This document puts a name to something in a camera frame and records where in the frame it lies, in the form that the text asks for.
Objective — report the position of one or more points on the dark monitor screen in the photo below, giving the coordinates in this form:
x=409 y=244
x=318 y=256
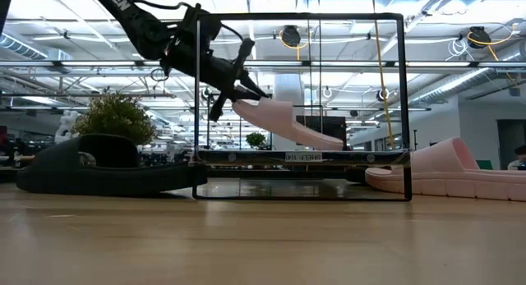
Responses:
x=328 y=129

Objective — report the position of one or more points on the white robot figure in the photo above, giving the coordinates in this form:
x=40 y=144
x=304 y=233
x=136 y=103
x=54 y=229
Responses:
x=65 y=127

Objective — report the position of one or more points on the green potted plant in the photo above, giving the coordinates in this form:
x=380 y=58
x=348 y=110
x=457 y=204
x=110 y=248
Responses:
x=115 y=116

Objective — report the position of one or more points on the person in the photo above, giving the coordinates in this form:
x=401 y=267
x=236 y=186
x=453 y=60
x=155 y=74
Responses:
x=520 y=155

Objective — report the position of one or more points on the small green background plant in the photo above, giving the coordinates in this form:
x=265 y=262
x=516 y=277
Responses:
x=255 y=139

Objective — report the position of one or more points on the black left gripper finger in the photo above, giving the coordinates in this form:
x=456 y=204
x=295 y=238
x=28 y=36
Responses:
x=255 y=86
x=245 y=95

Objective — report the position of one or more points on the green box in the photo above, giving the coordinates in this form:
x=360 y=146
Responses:
x=485 y=164

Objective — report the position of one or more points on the silver ventilation duct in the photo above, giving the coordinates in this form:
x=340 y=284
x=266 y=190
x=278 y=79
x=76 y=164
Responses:
x=20 y=47
x=460 y=81

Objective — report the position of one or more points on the pink foam slide sandal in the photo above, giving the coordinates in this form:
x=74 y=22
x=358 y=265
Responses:
x=452 y=178
x=287 y=125

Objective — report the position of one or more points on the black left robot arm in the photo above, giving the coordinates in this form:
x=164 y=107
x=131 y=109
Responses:
x=135 y=22

